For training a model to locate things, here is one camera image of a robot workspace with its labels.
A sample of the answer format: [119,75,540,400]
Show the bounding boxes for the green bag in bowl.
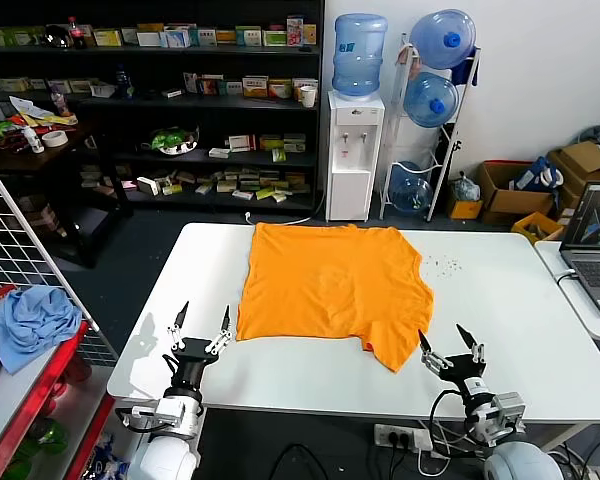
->
[140,125,201,157]

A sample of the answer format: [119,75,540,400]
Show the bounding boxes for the light blue cloth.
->
[0,285,85,376]

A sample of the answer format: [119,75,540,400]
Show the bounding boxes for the blue white package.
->
[87,432,131,480]

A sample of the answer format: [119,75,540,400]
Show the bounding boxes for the white floor cable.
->
[243,189,329,225]

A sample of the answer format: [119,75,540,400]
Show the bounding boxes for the red metal cart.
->
[0,319,116,480]

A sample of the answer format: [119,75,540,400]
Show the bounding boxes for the small brown cardboard box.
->
[447,197,485,221]

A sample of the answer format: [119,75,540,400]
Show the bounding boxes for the white power strip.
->
[373,423,434,454]

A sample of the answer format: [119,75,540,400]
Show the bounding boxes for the small white bottle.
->
[23,125,46,154]

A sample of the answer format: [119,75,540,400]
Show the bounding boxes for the scattered dark crumbs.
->
[426,254,464,278]

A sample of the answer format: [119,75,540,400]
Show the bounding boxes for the dark wooden desk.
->
[0,117,134,269]

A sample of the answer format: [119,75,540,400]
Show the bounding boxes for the black floor cable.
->
[269,442,331,480]

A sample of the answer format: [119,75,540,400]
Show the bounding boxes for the closed cardboard box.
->
[546,140,600,189]

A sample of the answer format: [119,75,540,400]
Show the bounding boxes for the black shelving unit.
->
[0,0,326,216]

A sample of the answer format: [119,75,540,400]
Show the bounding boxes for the pink drink bottle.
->
[49,82,71,117]

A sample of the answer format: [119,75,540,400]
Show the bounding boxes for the blue white medicine box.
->
[162,24,198,49]

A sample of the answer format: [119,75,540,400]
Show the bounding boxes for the open cardboard box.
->
[477,159,556,226]

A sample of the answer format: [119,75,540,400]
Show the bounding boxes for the dark blue hanging cloth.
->
[452,47,481,87]

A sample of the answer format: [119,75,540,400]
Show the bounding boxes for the white jug rack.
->
[378,32,482,224]

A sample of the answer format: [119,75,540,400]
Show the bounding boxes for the grey laptop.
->
[558,182,600,320]

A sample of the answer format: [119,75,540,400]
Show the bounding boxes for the white water dispenser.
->
[326,91,385,223]

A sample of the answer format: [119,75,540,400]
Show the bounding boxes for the orange t-shirt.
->
[235,222,436,374]

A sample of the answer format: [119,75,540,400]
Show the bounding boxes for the blue tote bag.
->
[514,156,565,192]

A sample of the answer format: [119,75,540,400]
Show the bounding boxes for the yellow plastic bin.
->
[510,211,565,245]

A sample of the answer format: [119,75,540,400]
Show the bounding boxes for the black glossy helmet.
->
[43,23,71,50]

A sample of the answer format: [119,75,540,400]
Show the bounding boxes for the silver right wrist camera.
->
[487,391,527,444]

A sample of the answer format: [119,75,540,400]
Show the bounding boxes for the clear plastic bag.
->
[452,172,482,204]

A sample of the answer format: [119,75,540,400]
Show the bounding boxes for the white wire grid panel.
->
[0,147,119,369]

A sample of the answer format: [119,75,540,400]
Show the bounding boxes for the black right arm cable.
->
[428,388,469,444]

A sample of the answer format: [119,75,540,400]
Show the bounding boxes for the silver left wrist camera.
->
[121,397,187,432]

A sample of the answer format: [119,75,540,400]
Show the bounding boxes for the cola bottle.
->
[67,15,89,50]

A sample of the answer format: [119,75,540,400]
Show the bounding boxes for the yellow paper packets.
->
[9,95,79,132]

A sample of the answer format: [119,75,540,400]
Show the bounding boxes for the blue drink bottle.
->
[114,64,135,100]

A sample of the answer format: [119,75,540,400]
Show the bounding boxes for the blue water jug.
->
[332,13,389,98]
[409,8,478,70]
[388,160,435,217]
[403,71,460,129]

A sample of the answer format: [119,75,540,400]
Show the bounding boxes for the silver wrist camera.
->
[121,397,187,432]
[487,391,527,444]

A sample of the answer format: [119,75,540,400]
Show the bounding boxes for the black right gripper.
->
[418,323,496,407]

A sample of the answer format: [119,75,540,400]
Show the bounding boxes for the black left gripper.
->
[166,300,231,400]

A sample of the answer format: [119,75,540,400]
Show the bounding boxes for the small white side table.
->
[534,239,600,341]

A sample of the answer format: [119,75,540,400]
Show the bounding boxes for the large white table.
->
[106,222,600,426]

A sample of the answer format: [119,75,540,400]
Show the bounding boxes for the pink patterned box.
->
[286,15,305,48]

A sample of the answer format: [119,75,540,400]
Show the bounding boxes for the white power cable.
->
[417,424,474,476]

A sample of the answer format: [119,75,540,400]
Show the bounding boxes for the green drink can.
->
[24,417,70,456]

